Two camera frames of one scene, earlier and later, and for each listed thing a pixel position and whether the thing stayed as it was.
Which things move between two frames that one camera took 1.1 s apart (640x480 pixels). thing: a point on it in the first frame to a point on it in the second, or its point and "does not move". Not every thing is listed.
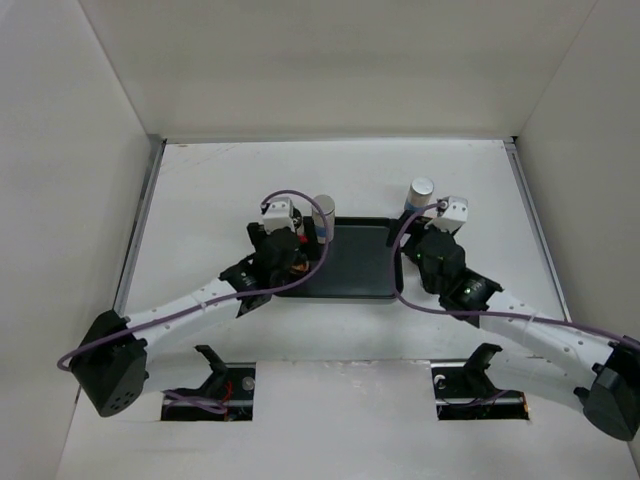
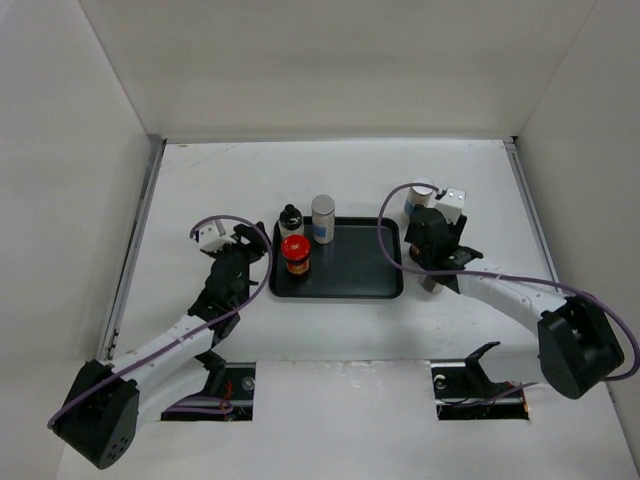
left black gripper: (258, 232) to (255, 248)
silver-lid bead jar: (328, 206) does not move
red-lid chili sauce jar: (301, 261) does not move
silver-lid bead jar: (419, 194) does not move
